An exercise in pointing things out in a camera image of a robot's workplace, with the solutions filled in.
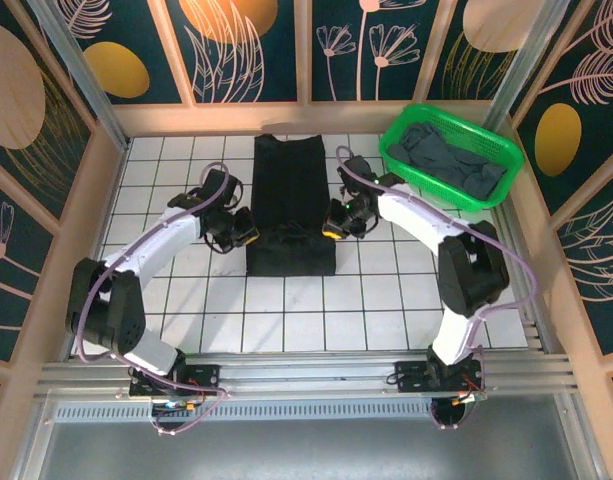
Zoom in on black t-shirt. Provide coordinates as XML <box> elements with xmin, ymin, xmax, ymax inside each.
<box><xmin>245</xmin><ymin>133</ymin><xmax>337</xmax><ymax>279</ymax></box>

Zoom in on grey-blue crumpled t-shirt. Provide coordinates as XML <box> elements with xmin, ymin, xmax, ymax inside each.
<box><xmin>389</xmin><ymin>122</ymin><xmax>509</xmax><ymax>199</ymax></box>

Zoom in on green plastic basket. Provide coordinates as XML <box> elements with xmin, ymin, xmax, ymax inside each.
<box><xmin>377</xmin><ymin>103</ymin><xmax>525</xmax><ymax>214</ymax></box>

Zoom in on grey metal sheet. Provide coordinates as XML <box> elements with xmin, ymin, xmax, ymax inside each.
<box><xmin>10</xmin><ymin>418</ymin><xmax>605</xmax><ymax>480</ymax></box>

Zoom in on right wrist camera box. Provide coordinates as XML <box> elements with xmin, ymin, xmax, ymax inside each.
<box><xmin>343</xmin><ymin>155</ymin><xmax>383</xmax><ymax>194</ymax></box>

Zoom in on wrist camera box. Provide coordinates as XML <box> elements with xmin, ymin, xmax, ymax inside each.
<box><xmin>201</xmin><ymin>169</ymin><xmax>242</xmax><ymax>206</ymax></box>
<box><xmin>343</xmin><ymin>155</ymin><xmax>383</xmax><ymax>194</ymax></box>

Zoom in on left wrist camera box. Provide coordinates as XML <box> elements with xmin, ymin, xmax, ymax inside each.
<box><xmin>201</xmin><ymin>169</ymin><xmax>242</xmax><ymax>206</ymax></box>

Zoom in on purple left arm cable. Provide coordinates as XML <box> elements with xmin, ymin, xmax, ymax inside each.
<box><xmin>77</xmin><ymin>160</ymin><xmax>232</xmax><ymax>436</ymax></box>

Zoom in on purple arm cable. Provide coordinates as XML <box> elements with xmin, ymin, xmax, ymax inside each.
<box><xmin>334</xmin><ymin>145</ymin><xmax>539</xmax><ymax>431</ymax></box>
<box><xmin>77</xmin><ymin>160</ymin><xmax>232</xmax><ymax>436</ymax></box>

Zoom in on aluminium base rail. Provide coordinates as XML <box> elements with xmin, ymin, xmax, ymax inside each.
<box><xmin>33</xmin><ymin>349</ymin><xmax>580</xmax><ymax>401</ymax></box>

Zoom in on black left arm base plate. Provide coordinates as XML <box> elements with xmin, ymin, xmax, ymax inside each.
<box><xmin>129</xmin><ymin>362</ymin><xmax>221</xmax><ymax>399</ymax></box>

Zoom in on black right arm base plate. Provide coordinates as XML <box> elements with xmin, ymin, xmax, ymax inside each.
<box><xmin>393</xmin><ymin>357</ymin><xmax>485</xmax><ymax>396</ymax></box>

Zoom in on wall panel with pink flowers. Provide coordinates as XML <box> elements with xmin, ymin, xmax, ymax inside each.
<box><xmin>305</xmin><ymin>0</ymin><xmax>440</xmax><ymax>104</ymax></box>

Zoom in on slotted metal cable duct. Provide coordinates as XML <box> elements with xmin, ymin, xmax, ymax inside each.
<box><xmin>53</xmin><ymin>402</ymin><xmax>582</xmax><ymax>422</ymax></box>

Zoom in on small circuit board with wires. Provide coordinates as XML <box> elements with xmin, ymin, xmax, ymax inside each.
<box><xmin>153</xmin><ymin>398</ymin><xmax>207</xmax><ymax>416</ymax></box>
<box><xmin>448</xmin><ymin>389</ymin><xmax>487</xmax><ymax>407</ymax></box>

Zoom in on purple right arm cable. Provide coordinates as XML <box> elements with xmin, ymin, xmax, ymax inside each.
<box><xmin>334</xmin><ymin>145</ymin><xmax>539</xmax><ymax>431</ymax></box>

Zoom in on wall panel with yellow oval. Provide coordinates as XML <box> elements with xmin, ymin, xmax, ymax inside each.
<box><xmin>60</xmin><ymin>0</ymin><xmax>195</xmax><ymax>106</ymax></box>

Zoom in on wall panel orange sun leaves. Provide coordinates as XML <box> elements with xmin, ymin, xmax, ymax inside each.
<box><xmin>163</xmin><ymin>0</ymin><xmax>307</xmax><ymax>105</ymax></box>

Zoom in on wall panel oval and feather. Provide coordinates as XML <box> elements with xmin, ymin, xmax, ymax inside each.
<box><xmin>510</xmin><ymin>0</ymin><xmax>613</xmax><ymax>216</ymax></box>

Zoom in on wall panel single flower outline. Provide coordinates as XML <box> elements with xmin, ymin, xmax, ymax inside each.
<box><xmin>0</xmin><ymin>174</ymin><xmax>57</xmax><ymax>361</ymax></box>

